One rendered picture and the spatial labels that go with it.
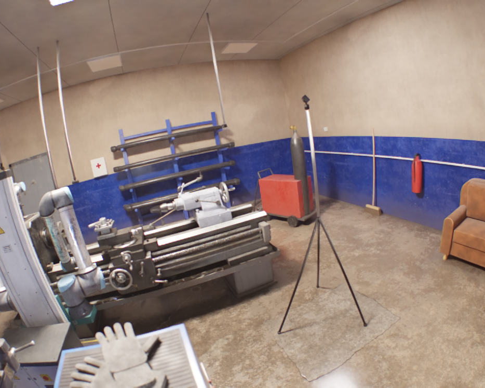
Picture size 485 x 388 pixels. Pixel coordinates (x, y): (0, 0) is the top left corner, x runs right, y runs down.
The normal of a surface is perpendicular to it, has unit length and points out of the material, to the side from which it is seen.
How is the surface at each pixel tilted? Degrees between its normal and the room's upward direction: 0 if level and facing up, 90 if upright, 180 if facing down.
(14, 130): 90
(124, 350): 7
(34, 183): 90
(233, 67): 90
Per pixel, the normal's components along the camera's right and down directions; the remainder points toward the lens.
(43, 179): 0.37, 0.17
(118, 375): -0.06, -0.98
